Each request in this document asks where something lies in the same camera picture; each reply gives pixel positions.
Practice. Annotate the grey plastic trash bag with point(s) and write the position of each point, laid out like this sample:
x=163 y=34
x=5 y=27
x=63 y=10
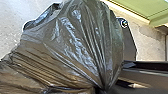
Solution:
x=66 y=50

